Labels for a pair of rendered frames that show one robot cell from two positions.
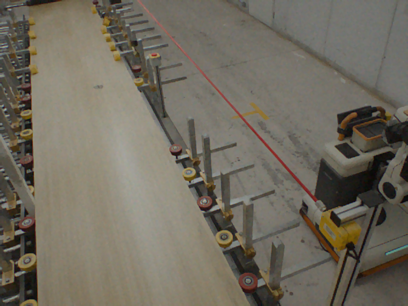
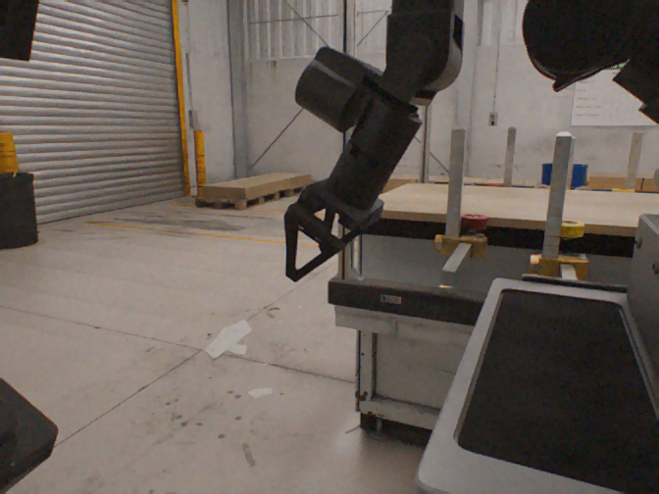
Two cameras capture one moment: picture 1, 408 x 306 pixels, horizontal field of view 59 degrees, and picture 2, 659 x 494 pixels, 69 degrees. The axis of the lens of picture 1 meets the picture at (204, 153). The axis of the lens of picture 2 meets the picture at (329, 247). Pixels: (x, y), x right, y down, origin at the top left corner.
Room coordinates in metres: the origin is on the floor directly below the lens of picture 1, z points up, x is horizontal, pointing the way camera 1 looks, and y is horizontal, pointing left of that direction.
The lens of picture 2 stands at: (1.44, -1.45, 1.16)
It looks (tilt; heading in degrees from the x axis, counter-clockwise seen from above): 14 degrees down; 132
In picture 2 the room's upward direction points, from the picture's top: straight up
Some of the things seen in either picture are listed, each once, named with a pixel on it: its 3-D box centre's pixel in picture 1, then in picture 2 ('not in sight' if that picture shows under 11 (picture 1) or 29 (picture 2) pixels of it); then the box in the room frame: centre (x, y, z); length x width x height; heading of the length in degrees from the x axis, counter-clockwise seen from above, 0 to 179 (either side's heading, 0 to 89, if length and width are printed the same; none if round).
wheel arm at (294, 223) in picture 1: (260, 236); (567, 278); (1.14, -0.25, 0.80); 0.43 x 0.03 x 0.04; 108
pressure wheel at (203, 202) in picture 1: (205, 207); not in sight; (1.31, 0.02, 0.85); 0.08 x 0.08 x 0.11
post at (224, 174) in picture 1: (226, 204); not in sight; (1.31, -0.09, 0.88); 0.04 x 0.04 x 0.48; 18
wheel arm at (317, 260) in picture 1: (287, 273); (461, 255); (0.90, -0.33, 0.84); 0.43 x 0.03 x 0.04; 108
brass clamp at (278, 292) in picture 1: (271, 283); (460, 245); (0.86, -0.24, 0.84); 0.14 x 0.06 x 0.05; 18
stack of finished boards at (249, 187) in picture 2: not in sight; (263, 183); (-4.85, 3.93, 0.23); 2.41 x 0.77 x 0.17; 110
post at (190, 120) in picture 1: (193, 149); not in sight; (1.78, 0.06, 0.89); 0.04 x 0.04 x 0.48; 18
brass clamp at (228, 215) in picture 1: (224, 209); not in sight; (1.33, -0.09, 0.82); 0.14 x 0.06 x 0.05; 18
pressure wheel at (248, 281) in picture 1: (248, 287); (472, 233); (0.84, -0.14, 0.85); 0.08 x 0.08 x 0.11
